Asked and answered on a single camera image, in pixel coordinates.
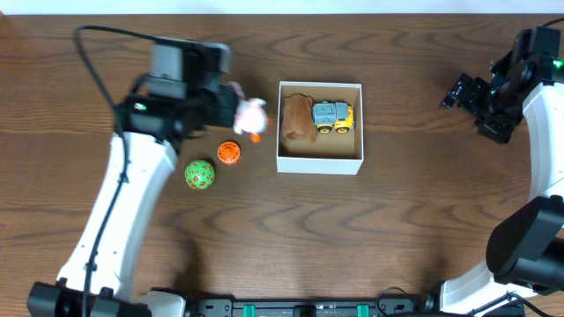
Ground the pink white duck toy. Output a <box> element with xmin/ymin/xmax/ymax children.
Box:
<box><xmin>228</xmin><ymin>82</ymin><xmax>272</xmax><ymax>144</ymax></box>

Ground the green patterned ball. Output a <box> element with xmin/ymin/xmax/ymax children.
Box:
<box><xmin>184</xmin><ymin>160</ymin><xmax>216</xmax><ymax>190</ymax></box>

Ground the brown plush toy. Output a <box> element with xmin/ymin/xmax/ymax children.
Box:
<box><xmin>280</xmin><ymin>93</ymin><xmax>317</xmax><ymax>142</ymax></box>

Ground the yellow grey toy truck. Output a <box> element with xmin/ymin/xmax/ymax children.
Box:
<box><xmin>312</xmin><ymin>101</ymin><xmax>354</xmax><ymax>134</ymax></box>

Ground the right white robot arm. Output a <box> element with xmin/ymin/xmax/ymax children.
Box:
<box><xmin>438</xmin><ymin>82</ymin><xmax>563</xmax><ymax>316</ymax></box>

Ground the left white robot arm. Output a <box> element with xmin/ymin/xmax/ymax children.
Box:
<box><xmin>27</xmin><ymin>83</ymin><xmax>243</xmax><ymax>316</ymax></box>

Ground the orange patterned ball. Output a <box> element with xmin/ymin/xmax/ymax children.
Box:
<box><xmin>217</xmin><ymin>141</ymin><xmax>241</xmax><ymax>165</ymax></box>

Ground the white cardboard box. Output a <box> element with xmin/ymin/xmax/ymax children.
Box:
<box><xmin>276</xmin><ymin>81</ymin><xmax>364</xmax><ymax>175</ymax></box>

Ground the right black cable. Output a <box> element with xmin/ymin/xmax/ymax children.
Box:
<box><xmin>376</xmin><ymin>17</ymin><xmax>564</xmax><ymax>317</ymax></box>

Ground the black cable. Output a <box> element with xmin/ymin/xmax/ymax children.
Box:
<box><xmin>376</xmin><ymin>17</ymin><xmax>564</xmax><ymax>317</ymax></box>
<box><xmin>72</xmin><ymin>25</ymin><xmax>177</xmax><ymax>317</ymax></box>

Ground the left black cable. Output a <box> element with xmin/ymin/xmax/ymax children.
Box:
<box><xmin>72</xmin><ymin>25</ymin><xmax>177</xmax><ymax>317</ymax></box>

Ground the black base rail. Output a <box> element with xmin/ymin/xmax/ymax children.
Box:
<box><xmin>145</xmin><ymin>285</ymin><xmax>528</xmax><ymax>317</ymax></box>

